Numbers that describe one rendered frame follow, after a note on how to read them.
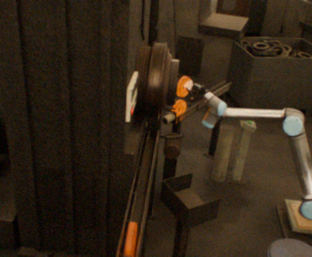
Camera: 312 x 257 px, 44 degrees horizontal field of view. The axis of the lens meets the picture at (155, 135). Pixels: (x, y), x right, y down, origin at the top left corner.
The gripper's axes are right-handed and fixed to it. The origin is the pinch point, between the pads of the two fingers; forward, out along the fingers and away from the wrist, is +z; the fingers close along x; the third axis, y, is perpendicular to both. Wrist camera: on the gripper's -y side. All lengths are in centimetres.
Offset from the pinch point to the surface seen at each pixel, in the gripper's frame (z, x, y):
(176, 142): -20.2, 16.0, -35.2
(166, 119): -6.1, 17.2, -22.9
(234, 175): -58, -43, -74
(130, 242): -71, 129, 0
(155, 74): -15, 65, 36
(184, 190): -62, 68, -15
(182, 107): -4.6, -2.9, -19.8
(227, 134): -38, -31, -35
